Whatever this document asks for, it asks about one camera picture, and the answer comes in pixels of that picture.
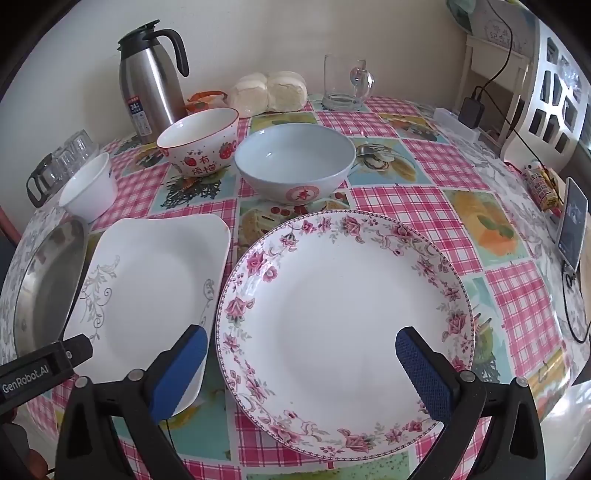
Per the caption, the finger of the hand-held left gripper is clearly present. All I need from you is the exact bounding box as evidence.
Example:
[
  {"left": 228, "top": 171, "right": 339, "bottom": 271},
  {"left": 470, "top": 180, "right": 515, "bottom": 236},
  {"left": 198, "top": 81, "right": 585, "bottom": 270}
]
[{"left": 0, "top": 335, "right": 94, "bottom": 411}]

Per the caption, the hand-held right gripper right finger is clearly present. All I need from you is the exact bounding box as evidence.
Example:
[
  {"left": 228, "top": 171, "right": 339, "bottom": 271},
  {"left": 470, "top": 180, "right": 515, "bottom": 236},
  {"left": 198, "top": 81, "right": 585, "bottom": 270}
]
[{"left": 395, "top": 326, "right": 548, "bottom": 480}]

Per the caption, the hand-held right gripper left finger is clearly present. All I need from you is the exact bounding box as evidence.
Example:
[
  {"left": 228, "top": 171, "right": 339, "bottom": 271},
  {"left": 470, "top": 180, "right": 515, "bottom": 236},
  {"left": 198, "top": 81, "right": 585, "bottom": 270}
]
[{"left": 54, "top": 324, "right": 208, "bottom": 480}]

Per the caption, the stainless steel basin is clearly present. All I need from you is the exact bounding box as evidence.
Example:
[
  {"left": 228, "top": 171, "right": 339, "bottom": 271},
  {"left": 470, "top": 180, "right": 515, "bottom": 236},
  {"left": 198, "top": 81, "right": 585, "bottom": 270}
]
[{"left": 13, "top": 217, "right": 90, "bottom": 361}]

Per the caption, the white square plate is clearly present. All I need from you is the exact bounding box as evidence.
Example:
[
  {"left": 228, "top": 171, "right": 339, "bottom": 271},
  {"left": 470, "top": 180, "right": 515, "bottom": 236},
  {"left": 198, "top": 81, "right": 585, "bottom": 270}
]
[{"left": 62, "top": 213, "right": 232, "bottom": 414}]

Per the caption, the floral round plate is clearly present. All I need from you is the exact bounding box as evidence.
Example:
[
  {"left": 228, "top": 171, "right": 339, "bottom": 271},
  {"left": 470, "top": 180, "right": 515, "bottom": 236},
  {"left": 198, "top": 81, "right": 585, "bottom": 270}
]
[{"left": 216, "top": 210, "right": 475, "bottom": 460}]

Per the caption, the small white bowl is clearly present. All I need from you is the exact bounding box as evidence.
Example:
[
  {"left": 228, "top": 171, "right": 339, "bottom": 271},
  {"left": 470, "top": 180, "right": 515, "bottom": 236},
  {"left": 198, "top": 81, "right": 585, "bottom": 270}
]
[{"left": 59, "top": 152, "right": 118, "bottom": 223}]

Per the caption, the strawberry print bowl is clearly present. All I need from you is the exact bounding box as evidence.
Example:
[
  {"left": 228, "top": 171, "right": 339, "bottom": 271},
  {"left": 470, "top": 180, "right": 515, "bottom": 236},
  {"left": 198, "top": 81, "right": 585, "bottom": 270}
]
[{"left": 157, "top": 107, "right": 240, "bottom": 178}]

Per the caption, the clear glass cup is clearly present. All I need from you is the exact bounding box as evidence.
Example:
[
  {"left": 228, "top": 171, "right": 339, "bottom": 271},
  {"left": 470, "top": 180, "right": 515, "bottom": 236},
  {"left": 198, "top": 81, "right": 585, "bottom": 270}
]
[
  {"left": 71, "top": 130, "right": 99, "bottom": 162},
  {"left": 51, "top": 145, "right": 83, "bottom": 185}
]

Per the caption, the smartphone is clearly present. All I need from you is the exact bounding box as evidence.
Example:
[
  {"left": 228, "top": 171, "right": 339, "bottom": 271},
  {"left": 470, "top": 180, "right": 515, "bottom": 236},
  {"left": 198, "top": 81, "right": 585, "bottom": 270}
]
[{"left": 556, "top": 178, "right": 589, "bottom": 271}]

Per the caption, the pink checked printed tablecloth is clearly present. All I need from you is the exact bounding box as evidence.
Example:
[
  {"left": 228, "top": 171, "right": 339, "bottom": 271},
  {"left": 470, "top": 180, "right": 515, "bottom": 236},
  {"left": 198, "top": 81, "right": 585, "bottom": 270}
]
[{"left": 0, "top": 95, "right": 591, "bottom": 480}]

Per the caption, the colourful snack packet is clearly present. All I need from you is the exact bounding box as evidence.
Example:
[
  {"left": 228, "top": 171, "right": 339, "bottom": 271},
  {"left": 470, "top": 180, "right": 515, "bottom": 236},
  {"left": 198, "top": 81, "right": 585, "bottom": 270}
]
[{"left": 524, "top": 161, "right": 561, "bottom": 213}]

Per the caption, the pale blue bowl red emblem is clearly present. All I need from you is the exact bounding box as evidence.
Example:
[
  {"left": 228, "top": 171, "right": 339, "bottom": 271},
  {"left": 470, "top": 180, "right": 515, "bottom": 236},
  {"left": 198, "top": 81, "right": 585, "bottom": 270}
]
[{"left": 235, "top": 123, "right": 356, "bottom": 206}]

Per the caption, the white power strip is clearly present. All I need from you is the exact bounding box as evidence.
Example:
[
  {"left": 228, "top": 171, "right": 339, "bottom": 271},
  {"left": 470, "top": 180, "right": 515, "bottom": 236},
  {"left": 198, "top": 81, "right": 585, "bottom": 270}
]
[{"left": 434, "top": 107, "right": 481, "bottom": 141}]

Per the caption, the black charger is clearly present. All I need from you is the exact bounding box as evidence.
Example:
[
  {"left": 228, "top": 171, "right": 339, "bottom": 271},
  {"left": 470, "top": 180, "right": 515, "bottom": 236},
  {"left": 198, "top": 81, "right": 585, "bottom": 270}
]
[{"left": 459, "top": 85, "right": 485, "bottom": 129}]

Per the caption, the orange snack packet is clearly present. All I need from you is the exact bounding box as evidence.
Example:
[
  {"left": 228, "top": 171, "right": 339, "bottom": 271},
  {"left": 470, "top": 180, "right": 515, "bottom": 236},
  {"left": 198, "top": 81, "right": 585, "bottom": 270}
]
[{"left": 186, "top": 90, "right": 229, "bottom": 114}]

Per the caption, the steamed buns plastic pack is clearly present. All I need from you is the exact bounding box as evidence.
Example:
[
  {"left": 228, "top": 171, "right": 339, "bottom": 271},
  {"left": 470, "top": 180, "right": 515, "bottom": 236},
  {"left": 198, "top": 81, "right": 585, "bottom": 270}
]
[
  {"left": 267, "top": 71, "right": 309, "bottom": 112},
  {"left": 229, "top": 73, "right": 271, "bottom": 116}
]

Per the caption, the stainless steel thermos jug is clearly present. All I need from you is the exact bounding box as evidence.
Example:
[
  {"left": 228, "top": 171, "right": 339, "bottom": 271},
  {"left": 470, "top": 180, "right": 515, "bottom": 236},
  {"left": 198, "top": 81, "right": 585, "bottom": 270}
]
[{"left": 117, "top": 28, "right": 190, "bottom": 145}]

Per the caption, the clear glass mug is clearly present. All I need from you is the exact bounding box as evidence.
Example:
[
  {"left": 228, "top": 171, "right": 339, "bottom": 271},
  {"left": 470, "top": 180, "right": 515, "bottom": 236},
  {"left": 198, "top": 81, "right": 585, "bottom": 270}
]
[{"left": 322, "top": 54, "right": 376, "bottom": 112}]

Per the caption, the white plastic chair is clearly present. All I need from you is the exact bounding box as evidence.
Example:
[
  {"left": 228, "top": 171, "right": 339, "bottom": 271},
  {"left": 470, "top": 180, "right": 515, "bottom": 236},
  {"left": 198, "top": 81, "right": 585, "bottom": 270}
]
[{"left": 501, "top": 21, "right": 591, "bottom": 171}]

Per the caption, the grey printed bag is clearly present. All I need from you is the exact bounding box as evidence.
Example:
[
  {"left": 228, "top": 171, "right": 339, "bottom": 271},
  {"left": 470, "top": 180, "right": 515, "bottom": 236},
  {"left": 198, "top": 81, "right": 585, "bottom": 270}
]
[{"left": 445, "top": 0, "right": 539, "bottom": 56}]

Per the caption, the teal cloth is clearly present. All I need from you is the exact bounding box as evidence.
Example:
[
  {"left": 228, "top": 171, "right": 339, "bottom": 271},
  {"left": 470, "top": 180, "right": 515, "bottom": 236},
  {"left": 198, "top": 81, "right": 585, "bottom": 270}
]
[{"left": 447, "top": 0, "right": 476, "bottom": 33}]

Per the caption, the black phone cable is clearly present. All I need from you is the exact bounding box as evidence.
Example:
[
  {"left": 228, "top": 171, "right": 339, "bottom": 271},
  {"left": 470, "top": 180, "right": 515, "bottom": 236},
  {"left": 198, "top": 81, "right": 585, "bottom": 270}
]
[{"left": 560, "top": 262, "right": 591, "bottom": 344}]

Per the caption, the glass teapot black handle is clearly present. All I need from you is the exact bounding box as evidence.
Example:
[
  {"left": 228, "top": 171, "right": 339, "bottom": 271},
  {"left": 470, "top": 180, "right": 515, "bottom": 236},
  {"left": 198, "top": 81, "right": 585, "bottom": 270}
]
[{"left": 27, "top": 152, "right": 70, "bottom": 208}]

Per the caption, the black charger cable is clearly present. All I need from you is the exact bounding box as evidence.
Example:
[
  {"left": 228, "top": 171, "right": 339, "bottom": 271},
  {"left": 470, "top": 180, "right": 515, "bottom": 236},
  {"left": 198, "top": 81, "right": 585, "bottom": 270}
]
[{"left": 473, "top": 0, "right": 514, "bottom": 100}]

